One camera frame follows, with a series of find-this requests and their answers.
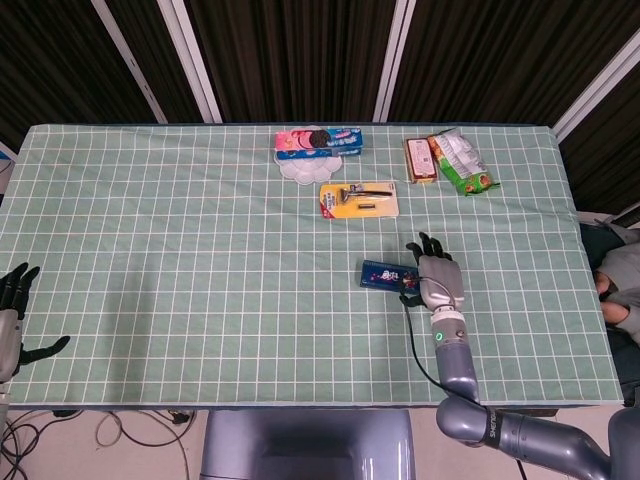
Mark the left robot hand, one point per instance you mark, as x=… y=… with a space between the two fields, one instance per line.
x=10 y=340

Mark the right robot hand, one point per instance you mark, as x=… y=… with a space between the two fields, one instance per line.
x=442 y=280

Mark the blue glasses case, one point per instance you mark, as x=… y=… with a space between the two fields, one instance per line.
x=380 y=275

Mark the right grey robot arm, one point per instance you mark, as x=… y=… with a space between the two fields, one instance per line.
x=457 y=365

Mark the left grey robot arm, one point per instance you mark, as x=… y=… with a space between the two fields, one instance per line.
x=2 y=415

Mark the green snack bag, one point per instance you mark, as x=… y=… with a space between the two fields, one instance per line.
x=462 y=165

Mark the yellow razor blister pack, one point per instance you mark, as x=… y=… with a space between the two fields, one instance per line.
x=345 y=210

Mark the red and yellow small box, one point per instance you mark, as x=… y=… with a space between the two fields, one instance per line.
x=420 y=160

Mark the blue Oreo cookie box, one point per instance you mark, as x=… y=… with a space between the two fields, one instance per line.
x=345 y=142

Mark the white plastic paint palette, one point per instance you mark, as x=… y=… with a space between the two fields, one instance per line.
x=310 y=172

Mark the seated person in grey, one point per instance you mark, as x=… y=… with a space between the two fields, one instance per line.
x=620 y=265

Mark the green checked tablecloth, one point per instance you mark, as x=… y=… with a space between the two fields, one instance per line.
x=200 y=275

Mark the dark pleated partition panel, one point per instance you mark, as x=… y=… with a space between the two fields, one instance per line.
x=300 y=60
x=50 y=65
x=150 y=40
x=610 y=160
x=500 y=60

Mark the grey robot torso base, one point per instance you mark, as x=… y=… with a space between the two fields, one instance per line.
x=310 y=440

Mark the white partition post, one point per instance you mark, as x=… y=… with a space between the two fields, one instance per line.
x=130 y=65
x=192 y=65
x=395 y=65
x=595 y=95

